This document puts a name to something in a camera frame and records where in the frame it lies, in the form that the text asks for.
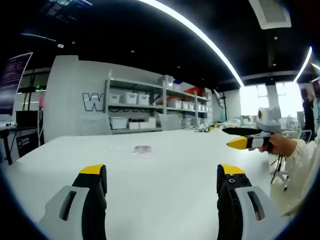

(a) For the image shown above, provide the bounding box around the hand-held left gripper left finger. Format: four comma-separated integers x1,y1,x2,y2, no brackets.
37,163,108,240

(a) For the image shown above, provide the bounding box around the orange box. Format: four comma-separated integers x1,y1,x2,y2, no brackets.
184,86,203,95

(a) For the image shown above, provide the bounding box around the person in white coat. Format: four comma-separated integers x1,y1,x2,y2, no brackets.
269,172,319,218

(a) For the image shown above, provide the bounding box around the row of white storage bins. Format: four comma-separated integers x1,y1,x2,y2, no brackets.
108,74,213,130

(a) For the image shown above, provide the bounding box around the black printed board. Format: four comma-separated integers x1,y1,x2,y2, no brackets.
15,131,43,157

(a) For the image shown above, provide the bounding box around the grey metal shelf unit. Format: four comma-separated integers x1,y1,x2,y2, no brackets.
104,69,215,133

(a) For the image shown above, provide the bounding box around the standing desk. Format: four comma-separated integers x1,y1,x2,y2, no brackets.
0,119,39,166

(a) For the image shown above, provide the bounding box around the ceiling air conditioner vent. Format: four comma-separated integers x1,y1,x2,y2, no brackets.
248,0,293,30

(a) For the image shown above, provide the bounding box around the black computer case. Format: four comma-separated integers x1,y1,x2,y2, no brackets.
15,110,39,128

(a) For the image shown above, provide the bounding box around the grey chair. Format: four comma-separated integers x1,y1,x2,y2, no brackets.
81,113,112,137
158,114,183,131

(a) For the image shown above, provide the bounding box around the white office chair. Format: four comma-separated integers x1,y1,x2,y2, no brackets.
269,159,291,192

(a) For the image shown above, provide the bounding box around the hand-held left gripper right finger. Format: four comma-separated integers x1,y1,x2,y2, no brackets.
216,163,292,240

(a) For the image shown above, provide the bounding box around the person's right hand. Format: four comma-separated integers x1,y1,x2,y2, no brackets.
258,132,300,157

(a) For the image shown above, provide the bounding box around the clear resealable bag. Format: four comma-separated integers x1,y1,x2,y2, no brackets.
131,145,156,160

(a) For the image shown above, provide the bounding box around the long ceiling light strip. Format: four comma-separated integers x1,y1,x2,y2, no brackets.
138,0,245,88

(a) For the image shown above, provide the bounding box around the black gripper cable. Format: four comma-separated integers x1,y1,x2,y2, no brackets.
270,152,285,185

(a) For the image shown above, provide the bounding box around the purple screen monitor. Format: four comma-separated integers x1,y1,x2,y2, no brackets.
0,51,34,116

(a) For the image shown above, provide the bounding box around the short ceiling light strip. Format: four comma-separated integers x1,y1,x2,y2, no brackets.
292,45,314,83

